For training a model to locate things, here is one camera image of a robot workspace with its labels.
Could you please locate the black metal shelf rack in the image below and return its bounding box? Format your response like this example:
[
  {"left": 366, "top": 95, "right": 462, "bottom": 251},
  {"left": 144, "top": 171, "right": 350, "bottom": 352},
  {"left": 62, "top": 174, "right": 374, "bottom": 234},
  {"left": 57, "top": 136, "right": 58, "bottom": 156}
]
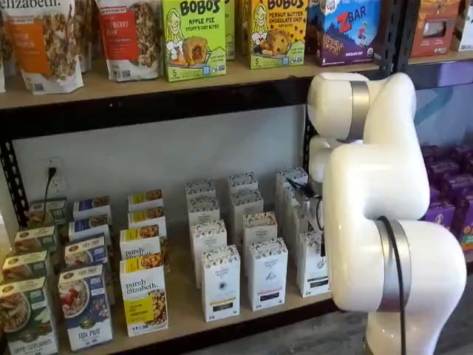
[
  {"left": 398, "top": 0, "right": 473, "bottom": 92},
  {"left": 0, "top": 0, "right": 404, "bottom": 232}
]

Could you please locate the purple Annie's snack box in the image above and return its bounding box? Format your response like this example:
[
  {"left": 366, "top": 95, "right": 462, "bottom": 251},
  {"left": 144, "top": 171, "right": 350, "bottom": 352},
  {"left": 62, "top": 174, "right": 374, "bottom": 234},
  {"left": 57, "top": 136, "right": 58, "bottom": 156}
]
[
  {"left": 427, "top": 158, "right": 460, "bottom": 183},
  {"left": 423, "top": 201, "right": 457, "bottom": 233},
  {"left": 428, "top": 176, "right": 461, "bottom": 206},
  {"left": 457, "top": 193, "right": 473, "bottom": 242},
  {"left": 421, "top": 143, "right": 446, "bottom": 164}
]

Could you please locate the yellow Bobo's peanut butter box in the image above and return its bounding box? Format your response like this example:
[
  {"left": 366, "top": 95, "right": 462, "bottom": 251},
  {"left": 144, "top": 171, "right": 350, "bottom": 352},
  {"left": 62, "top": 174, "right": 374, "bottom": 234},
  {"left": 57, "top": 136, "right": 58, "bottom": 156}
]
[
  {"left": 248, "top": 0, "right": 308, "bottom": 70},
  {"left": 237, "top": 0, "right": 254, "bottom": 57}
]

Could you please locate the granola bag orange label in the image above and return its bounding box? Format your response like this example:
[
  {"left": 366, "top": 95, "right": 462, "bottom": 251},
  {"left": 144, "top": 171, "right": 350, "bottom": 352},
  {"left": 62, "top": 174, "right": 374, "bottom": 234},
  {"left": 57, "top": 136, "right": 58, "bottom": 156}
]
[{"left": 0, "top": 0, "right": 85, "bottom": 96}]

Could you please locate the white box pink strip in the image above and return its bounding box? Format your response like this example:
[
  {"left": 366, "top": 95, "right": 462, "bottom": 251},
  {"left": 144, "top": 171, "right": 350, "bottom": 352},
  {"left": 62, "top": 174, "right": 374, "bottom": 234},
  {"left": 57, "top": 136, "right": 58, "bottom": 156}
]
[
  {"left": 247, "top": 235, "right": 290, "bottom": 312},
  {"left": 230, "top": 189, "right": 265, "bottom": 238},
  {"left": 242, "top": 212, "right": 279, "bottom": 246},
  {"left": 227, "top": 171, "right": 259, "bottom": 194}
]

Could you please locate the white snack box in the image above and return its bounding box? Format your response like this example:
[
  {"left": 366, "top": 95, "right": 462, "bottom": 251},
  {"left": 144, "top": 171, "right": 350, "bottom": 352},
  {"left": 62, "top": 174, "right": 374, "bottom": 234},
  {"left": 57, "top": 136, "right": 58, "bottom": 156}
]
[{"left": 455, "top": 0, "right": 473, "bottom": 53}]

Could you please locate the white box green strip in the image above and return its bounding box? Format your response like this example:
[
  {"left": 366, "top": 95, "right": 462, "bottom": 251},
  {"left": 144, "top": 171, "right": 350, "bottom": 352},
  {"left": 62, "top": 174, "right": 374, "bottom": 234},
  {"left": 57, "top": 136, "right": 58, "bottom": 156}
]
[
  {"left": 274, "top": 167, "right": 310, "bottom": 190},
  {"left": 295, "top": 230, "right": 333, "bottom": 299}
]

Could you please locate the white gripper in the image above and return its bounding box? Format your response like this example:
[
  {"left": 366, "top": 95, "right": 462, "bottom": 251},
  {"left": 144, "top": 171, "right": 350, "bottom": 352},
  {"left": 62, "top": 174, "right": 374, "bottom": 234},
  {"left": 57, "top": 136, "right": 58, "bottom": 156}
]
[{"left": 287, "top": 135, "right": 333, "bottom": 257}]

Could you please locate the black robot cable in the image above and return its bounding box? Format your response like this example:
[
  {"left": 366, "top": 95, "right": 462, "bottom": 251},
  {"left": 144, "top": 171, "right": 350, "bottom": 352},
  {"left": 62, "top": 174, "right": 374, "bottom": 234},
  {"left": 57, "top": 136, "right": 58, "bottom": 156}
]
[{"left": 377, "top": 215, "right": 410, "bottom": 355}]

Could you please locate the purely elizabeth yellow oatmeal box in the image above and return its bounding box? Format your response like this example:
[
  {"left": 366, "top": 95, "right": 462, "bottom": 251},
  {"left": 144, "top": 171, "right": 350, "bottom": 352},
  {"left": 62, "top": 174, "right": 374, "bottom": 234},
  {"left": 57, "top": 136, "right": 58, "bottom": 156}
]
[
  {"left": 119, "top": 256, "right": 171, "bottom": 338},
  {"left": 127, "top": 189, "right": 164, "bottom": 212},
  {"left": 119, "top": 228, "right": 163, "bottom": 263},
  {"left": 127, "top": 208, "right": 168, "bottom": 234}
]

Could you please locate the blue flax plus oatmeal box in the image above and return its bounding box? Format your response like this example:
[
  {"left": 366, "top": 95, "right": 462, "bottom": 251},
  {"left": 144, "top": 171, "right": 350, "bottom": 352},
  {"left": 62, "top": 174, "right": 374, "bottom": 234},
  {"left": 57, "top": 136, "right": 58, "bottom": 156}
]
[
  {"left": 72, "top": 197, "right": 112, "bottom": 223},
  {"left": 64, "top": 235, "right": 109, "bottom": 270},
  {"left": 57, "top": 263, "right": 115, "bottom": 352},
  {"left": 68, "top": 217, "right": 112, "bottom": 242}
]

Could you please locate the orange brown snack box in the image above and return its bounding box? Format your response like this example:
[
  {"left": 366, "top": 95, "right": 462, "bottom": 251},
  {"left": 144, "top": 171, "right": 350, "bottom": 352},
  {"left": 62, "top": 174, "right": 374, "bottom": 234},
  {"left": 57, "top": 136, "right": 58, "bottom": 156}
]
[{"left": 409, "top": 0, "right": 463, "bottom": 59}]

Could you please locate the green apple cinnamon oatmeal box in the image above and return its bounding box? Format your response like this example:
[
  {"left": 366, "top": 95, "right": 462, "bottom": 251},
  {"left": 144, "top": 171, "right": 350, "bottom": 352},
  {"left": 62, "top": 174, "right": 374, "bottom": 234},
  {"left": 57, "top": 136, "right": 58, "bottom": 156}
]
[
  {"left": 1, "top": 249, "right": 52, "bottom": 286},
  {"left": 13, "top": 224, "right": 59, "bottom": 257},
  {"left": 0, "top": 276, "right": 59, "bottom": 355},
  {"left": 27, "top": 198, "right": 69, "bottom": 229}
]

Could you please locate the green Bobo's apple pie box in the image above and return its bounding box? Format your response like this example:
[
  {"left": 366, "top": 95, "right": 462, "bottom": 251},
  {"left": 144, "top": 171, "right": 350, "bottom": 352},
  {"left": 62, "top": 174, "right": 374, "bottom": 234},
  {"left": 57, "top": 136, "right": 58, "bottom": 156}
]
[
  {"left": 222, "top": 0, "right": 238, "bottom": 61},
  {"left": 160, "top": 0, "right": 228, "bottom": 84}
]

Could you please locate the white wall outlet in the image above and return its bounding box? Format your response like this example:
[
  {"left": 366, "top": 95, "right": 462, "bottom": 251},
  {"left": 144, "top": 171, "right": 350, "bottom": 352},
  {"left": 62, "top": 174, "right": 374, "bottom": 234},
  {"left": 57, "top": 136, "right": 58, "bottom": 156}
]
[{"left": 44, "top": 156, "right": 67, "bottom": 194}]

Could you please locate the black power cord with plug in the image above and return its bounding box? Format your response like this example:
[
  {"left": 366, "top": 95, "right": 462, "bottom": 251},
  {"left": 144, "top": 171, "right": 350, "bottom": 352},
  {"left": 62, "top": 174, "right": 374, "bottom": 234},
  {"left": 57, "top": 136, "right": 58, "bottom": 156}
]
[{"left": 42, "top": 166, "right": 58, "bottom": 223}]

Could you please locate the granola bag red label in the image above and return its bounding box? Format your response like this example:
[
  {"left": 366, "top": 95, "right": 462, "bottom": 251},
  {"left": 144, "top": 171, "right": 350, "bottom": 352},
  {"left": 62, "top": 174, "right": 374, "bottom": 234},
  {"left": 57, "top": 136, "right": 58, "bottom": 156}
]
[{"left": 95, "top": 0, "right": 164, "bottom": 83}]

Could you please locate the purely elizabeth granola bag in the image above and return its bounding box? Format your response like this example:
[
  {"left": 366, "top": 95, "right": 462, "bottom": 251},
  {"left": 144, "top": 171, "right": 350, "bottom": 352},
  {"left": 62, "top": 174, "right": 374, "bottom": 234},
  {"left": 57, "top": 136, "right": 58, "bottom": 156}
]
[{"left": 72, "top": 0, "right": 98, "bottom": 74}]

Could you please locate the blue Z Bar box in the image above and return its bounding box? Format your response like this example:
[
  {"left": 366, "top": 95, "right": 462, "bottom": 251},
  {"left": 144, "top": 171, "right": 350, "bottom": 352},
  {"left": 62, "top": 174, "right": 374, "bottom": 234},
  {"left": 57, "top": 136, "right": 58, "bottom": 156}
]
[{"left": 306, "top": 0, "right": 382, "bottom": 68}]

